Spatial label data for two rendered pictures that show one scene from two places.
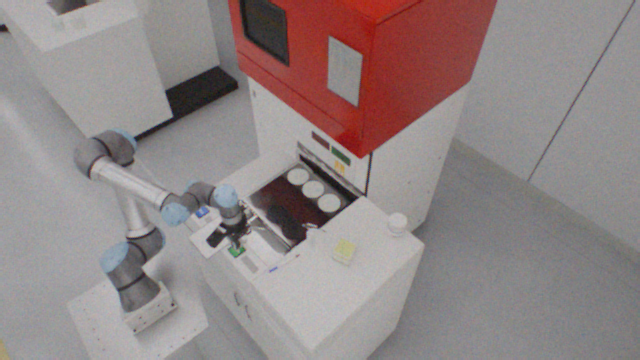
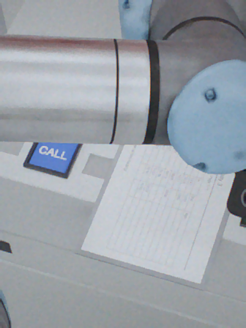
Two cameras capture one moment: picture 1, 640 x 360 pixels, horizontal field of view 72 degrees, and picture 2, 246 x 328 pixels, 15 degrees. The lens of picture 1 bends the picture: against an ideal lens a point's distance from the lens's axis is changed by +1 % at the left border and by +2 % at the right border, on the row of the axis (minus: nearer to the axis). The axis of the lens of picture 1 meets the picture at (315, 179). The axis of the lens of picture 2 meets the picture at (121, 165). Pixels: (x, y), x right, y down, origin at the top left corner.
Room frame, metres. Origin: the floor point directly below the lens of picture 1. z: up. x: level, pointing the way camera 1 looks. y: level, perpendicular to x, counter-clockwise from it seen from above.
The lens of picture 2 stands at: (0.51, 0.67, 1.84)
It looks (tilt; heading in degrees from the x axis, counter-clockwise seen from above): 56 degrees down; 336
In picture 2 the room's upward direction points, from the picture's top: 5 degrees counter-clockwise
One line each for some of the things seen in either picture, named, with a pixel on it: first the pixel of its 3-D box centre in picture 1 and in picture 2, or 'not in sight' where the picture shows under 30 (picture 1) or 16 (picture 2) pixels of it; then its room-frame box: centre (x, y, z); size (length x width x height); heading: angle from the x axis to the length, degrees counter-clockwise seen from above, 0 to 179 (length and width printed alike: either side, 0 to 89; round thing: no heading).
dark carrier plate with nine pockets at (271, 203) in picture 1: (295, 202); not in sight; (1.19, 0.09, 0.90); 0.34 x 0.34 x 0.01; 42
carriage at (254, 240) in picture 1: (252, 241); not in sight; (1.00, 0.27, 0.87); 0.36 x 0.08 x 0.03; 42
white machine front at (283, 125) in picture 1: (304, 137); not in sight; (1.49, 0.05, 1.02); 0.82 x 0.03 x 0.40; 42
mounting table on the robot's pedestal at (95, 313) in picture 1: (147, 317); not in sight; (0.72, 0.69, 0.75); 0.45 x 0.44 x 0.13; 129
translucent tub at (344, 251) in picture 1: (344, 252); not in sight; (0.87, -0.11, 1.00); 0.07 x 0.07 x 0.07; 60
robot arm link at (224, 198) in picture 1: (226, 200); not in sight; (0.91, 0.31, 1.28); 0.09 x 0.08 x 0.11; 68
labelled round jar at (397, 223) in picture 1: (396, 226); not in sight; (0.98, -0.33, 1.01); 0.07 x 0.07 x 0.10
